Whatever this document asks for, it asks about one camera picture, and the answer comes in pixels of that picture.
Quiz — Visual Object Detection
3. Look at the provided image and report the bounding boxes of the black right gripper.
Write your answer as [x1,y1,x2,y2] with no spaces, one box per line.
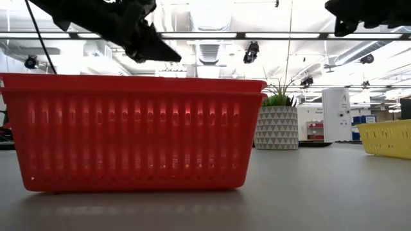
[324,0,411,37]

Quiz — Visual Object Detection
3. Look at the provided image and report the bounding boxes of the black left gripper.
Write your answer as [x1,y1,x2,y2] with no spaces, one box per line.
[96,0,182,64]

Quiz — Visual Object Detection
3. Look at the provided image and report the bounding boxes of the yellow plastic slotted basket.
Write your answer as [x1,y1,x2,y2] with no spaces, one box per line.
[356,119,411,160]

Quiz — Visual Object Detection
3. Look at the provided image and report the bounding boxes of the shelf with red bins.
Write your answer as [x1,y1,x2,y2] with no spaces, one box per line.
[306,120,324,141]

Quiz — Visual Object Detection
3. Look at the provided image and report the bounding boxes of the blue storage bins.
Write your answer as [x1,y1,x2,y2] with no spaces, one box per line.
[352,115,377,142]

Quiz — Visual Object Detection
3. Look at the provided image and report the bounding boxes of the green succulent plant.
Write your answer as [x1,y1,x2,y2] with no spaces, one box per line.
[261,76,298,108]

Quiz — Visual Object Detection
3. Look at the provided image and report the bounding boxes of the grey triangle-patterned plant pot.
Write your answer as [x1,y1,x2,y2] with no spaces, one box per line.
[253,105,299,151]

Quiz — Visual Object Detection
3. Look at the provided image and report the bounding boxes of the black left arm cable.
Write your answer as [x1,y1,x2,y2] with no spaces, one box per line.
[24,0,58,74]

